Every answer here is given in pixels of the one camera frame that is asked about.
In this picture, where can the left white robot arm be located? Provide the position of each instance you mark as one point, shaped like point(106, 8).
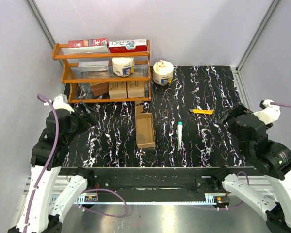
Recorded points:
point(41, 214)

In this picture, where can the red white toothpaste box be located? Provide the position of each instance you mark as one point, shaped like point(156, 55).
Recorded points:
point(132, 45)

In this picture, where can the toilet paper roll on table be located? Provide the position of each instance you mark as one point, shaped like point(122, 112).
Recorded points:
point(163, 72)

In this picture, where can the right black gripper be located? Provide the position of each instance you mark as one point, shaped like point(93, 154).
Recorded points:
point(236, 108)

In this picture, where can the toilet paper roll on shelf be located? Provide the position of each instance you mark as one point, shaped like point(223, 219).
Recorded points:
point(123, 66)

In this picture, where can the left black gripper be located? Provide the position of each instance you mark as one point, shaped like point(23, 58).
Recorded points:
point(88, 120)

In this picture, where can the white toothpaste tube green cap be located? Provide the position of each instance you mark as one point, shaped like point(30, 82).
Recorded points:
point(179, 134)

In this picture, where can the middle small cardboard box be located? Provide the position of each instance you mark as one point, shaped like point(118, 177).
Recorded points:
point(117, 90)

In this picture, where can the dark brown small box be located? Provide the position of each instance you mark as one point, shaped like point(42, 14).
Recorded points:
point(99, 88)

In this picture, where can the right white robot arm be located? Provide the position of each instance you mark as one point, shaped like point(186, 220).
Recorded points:
point(270, 158)

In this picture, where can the red silver toothpaste box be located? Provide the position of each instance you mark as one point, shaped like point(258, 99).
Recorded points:
point(97, 45)

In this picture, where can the yellow utility knife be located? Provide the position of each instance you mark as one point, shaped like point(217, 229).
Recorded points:
point(199, 111)

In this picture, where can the brown cardboard express box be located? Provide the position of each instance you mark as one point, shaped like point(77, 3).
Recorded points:
point(145, 137)

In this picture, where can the small cardboard box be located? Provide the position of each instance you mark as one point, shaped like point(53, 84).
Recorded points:
point(117, 90)
point(135, 89)

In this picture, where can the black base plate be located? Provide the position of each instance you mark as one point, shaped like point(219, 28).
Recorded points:
point(157, 184)

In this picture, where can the orange wooden shelf rack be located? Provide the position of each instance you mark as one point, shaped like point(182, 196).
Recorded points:
point(72, 76)

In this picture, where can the right small cardboard box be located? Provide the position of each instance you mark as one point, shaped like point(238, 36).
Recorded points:
point(135, 89)

